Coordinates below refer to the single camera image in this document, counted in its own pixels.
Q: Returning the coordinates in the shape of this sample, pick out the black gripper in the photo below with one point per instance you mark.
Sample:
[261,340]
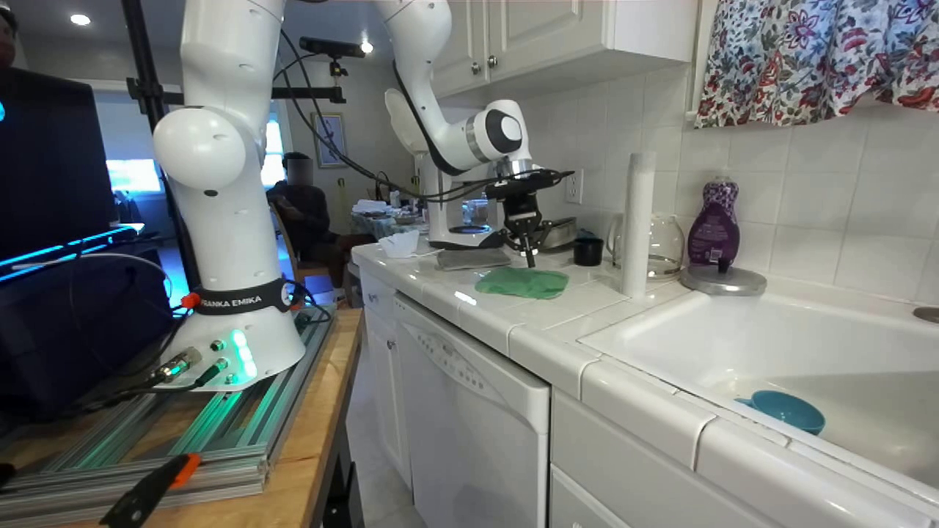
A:
[523,219]

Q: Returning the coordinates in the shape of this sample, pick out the green and grey rag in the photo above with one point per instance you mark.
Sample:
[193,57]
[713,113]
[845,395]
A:
[523,282]

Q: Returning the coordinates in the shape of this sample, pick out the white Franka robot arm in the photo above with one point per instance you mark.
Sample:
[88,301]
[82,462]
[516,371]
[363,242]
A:
[239,337]

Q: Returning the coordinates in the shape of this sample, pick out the dark round pan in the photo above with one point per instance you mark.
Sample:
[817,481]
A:
[560,233]

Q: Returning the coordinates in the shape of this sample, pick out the black measuring cup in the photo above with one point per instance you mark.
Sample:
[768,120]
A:
[586,251]

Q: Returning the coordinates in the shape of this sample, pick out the white paper towel roll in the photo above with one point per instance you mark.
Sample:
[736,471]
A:
[633,226]

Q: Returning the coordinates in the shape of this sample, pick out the glass coffee carafe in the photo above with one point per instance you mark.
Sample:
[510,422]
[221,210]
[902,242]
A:
[664,245]

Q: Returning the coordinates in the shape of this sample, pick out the white dishwasher front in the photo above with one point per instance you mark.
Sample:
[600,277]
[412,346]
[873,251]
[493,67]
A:
[475,430]

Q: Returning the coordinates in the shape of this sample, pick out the purple soap bottle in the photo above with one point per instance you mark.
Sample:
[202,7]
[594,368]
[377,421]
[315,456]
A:
[713,235]

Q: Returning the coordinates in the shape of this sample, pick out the white lower cabinets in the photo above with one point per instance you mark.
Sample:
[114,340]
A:
[666,411]

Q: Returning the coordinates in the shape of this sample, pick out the white upper cabinet door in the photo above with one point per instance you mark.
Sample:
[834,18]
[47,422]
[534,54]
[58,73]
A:
[560,43]

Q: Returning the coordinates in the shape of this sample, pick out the seated person in background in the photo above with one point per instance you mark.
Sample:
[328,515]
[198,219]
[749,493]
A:
[305,216]

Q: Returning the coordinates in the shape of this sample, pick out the teal bowl in sink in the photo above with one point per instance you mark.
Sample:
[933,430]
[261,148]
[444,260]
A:
[786,408]

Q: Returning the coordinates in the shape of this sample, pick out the floral window curtain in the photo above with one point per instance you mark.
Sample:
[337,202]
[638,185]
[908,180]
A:
[795,63]

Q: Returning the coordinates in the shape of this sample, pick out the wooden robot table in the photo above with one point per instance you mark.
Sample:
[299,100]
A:
[311,478]

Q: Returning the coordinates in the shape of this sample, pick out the white kitchen sink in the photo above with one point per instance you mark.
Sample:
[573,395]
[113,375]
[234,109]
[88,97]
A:
[873,375]

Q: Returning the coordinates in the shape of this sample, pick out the black computer monitor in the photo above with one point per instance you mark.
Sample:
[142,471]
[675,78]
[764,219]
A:
[79,301]

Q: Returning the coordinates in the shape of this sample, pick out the person behind monitor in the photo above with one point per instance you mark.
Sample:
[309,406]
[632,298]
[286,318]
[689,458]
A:
[7,35]

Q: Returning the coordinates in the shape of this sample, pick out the black camera on stand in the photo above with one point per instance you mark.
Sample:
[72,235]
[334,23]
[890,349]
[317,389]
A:
[333,50]

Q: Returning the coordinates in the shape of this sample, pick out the black orange handled tool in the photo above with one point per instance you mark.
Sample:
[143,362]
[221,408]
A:
[136,506]

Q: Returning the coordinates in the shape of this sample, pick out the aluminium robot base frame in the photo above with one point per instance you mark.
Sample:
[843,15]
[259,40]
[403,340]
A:
[79,468]

